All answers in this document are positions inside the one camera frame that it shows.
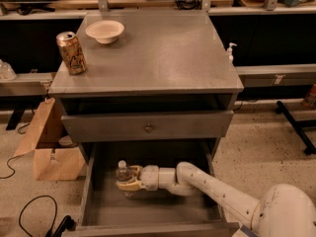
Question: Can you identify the black floor cable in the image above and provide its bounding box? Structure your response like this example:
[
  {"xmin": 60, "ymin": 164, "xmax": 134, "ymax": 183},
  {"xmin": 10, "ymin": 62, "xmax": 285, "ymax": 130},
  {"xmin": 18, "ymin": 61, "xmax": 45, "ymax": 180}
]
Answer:
[{"xmin": 18, "ymin": 195, "xmax": 58, "ymax": 237}]

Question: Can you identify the white pump dispenser bottle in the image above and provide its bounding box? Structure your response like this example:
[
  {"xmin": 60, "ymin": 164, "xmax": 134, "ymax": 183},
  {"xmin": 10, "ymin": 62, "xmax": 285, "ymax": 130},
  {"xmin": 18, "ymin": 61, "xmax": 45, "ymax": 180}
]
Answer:
[{"xmin": 226, "ymin": 42, "xmax": 237, "ymax": 64}]

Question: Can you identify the closed grey top drawer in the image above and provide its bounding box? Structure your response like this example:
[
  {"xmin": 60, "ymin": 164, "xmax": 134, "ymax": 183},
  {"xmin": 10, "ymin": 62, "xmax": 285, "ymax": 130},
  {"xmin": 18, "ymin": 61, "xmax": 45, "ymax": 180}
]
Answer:
[{"xmin": 61, "ymin": 111, "xmax": 233, "ymax": 142}]

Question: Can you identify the black plug adapter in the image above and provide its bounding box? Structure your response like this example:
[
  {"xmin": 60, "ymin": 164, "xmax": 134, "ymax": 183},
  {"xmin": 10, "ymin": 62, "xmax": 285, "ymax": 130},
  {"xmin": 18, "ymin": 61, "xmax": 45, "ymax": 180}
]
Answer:
[{"xmin": 51, "ymin": 215, "xmax": 76, "ymax": 237}]

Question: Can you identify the brown paper bag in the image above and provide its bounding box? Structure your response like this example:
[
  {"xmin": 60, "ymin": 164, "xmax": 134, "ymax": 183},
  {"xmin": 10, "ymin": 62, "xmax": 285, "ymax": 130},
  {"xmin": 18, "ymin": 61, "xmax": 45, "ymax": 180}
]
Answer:
[{"xmin": 14, "ymin": 98, "xmax": 86, "ymax": 181}]

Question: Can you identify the gold soda can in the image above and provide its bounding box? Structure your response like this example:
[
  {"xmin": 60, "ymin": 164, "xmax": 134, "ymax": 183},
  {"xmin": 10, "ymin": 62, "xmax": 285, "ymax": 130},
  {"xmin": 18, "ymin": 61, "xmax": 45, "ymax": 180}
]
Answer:
[{"xmin": 56, "ymin": 32, "xmax": 86, "ymax": 75}]

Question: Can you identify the grey drawer cabinet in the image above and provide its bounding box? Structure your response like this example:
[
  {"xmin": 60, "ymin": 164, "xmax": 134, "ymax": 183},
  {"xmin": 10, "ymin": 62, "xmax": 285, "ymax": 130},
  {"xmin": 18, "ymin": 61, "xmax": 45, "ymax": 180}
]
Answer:
[{"xmin": 47, "ymin": 9, "xmax": 245, "ymax": 237}]

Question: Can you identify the clear plastic water bottle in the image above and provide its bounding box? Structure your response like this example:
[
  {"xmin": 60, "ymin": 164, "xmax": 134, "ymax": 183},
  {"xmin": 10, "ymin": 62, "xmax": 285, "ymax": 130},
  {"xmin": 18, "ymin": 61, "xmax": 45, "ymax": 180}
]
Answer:
[{"xmin": 116, "ymin": 160, "xmax": 135, "ymax": 198}]

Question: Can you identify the open grey middle drawer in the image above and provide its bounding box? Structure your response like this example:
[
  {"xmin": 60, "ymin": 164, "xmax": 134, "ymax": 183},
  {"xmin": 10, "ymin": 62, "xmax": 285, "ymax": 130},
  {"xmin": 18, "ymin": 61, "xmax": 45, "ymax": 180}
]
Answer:
[{"xmin": 62, "ymin": 140, "xmax": 239, "ymax": 237}]

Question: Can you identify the round metal drawer knob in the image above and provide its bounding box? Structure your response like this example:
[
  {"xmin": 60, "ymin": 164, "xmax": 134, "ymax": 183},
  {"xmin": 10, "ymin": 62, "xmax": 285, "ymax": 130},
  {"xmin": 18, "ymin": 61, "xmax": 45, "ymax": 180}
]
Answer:
[{"xmin": 145, "ymin": 123, "xmax": 154, "ymax": 133}]

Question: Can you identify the white paper bowl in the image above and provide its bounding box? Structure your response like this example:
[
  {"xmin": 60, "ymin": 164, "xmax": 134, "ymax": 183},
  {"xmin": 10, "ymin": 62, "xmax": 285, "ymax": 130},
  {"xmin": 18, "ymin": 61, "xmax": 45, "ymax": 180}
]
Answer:
[{"xmin": 86, "ymin": 21, "xmax": 124, "ymax": 44}]

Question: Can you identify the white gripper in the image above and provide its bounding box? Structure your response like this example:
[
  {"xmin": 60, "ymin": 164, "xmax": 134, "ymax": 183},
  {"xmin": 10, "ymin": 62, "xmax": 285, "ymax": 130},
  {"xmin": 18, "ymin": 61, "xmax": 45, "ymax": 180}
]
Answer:
[{"xmin": 117, "ymin": 165, "xmax": 159, "ymax": 192}]

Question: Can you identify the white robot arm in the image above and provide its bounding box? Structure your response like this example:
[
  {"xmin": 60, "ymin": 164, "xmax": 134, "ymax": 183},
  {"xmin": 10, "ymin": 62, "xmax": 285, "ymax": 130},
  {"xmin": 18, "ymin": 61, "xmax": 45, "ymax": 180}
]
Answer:
[{"xmin": 116, "ymin": 160, "xmax": 316, "ymax": 237}]

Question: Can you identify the orange bottle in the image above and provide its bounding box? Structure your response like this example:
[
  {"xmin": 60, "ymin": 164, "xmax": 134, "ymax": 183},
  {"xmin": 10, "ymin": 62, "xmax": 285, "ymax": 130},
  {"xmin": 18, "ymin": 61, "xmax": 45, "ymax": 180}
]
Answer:
[{"xmin": 301, "ymin": 84, "xmax": 316, "ymax": 109}]

